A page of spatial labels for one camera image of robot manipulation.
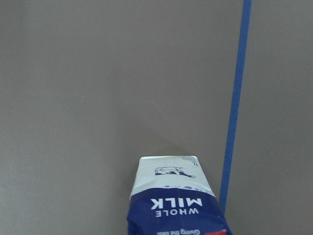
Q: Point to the blue white milk carton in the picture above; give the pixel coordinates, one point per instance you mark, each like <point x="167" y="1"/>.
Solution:
<point x="171" y="196"/>

